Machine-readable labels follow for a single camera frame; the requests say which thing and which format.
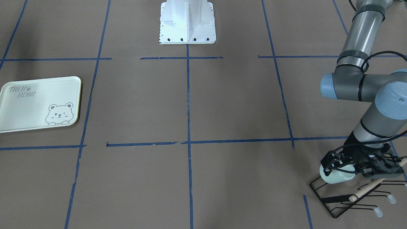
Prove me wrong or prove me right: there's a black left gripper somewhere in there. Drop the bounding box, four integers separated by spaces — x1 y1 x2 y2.
320 143 404 178

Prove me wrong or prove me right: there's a pale green cup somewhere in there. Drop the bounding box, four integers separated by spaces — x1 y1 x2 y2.
320 165 355 184

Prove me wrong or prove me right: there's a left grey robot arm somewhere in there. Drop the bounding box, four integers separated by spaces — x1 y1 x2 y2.
320 0 406 184

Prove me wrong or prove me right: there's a white bear print tray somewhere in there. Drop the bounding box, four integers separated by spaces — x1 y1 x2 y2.
0 76 82 133

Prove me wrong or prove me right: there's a black wire cup rack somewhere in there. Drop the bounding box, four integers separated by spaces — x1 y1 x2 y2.
308 174 406 219

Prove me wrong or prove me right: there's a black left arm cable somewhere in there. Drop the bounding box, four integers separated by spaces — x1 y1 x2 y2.
330 50 407 159

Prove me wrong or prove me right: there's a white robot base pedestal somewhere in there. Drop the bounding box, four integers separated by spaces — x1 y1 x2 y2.
159 0 217 45

